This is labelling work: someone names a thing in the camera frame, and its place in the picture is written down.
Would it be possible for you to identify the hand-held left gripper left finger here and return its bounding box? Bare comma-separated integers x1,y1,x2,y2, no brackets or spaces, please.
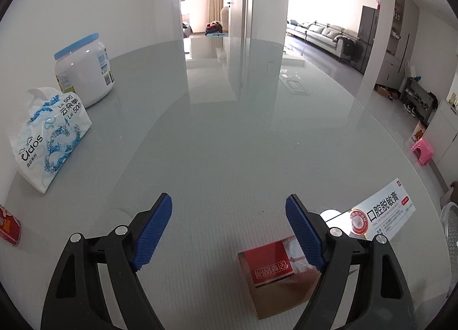
40,192,173,330

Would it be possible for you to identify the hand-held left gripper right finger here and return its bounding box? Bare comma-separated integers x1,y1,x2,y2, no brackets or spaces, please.
285,193,419,330

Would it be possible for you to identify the white box with red seal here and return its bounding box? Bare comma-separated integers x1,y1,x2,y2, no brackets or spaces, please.
348,178,418,242

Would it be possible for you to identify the white plastic cap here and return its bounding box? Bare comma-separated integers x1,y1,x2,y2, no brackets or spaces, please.
319,209,342,225

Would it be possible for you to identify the white and blue tissue pack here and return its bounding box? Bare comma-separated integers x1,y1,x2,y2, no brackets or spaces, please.
8,87,92,195

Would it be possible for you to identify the small red carton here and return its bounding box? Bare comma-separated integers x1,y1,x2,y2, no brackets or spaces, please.
0,204,22,245

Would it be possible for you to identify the pink plastic stool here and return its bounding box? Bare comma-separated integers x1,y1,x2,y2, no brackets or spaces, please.
411,139,435,166

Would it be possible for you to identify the grey perforated basket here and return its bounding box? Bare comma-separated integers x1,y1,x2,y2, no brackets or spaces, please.
442,203,458,245

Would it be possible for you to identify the cardboard box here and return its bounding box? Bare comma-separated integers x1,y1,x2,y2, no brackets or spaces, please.
411,120,427,141

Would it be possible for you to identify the white jar with blue lid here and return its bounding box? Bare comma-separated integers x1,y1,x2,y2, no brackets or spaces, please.
54,33,116,108

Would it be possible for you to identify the grey shoe rack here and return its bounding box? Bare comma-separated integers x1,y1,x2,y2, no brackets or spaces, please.
401,76,438,119

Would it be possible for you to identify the grey sofa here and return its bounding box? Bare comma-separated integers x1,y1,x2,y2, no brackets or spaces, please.
286,20,363,63

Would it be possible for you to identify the dark grey refrigerator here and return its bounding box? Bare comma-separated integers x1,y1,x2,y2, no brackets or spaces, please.
358,5,380,75

